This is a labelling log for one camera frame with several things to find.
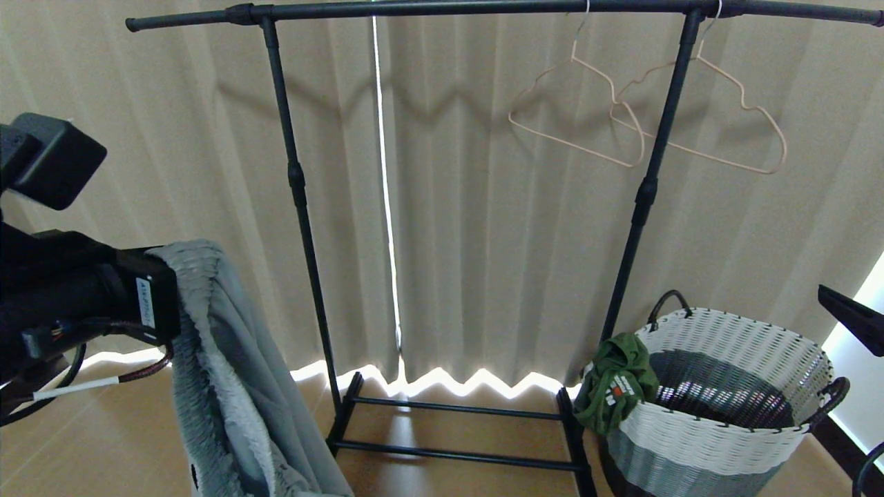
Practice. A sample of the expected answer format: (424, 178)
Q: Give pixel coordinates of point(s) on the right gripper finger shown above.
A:
(863, 324)

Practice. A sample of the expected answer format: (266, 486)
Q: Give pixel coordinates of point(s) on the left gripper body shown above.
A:
(69, 283)

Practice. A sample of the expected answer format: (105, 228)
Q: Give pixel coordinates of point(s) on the pale grey shorts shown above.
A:
(242, 359)

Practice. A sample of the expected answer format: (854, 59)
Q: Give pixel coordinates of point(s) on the pink clothes hanger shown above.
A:
(573, 143)
(725, 157)

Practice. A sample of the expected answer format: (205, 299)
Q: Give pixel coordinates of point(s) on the white laundry basket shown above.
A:
(718, 442)

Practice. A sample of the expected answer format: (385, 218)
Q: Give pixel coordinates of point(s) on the black clothes rack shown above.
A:
(295, 183)

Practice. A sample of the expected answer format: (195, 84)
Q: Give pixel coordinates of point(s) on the green printed garment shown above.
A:
(618, 386)

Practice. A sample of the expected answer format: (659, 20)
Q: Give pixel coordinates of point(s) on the beige curtain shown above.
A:
(483, 241)

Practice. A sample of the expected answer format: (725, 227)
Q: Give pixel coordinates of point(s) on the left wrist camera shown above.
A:
(55, 162)

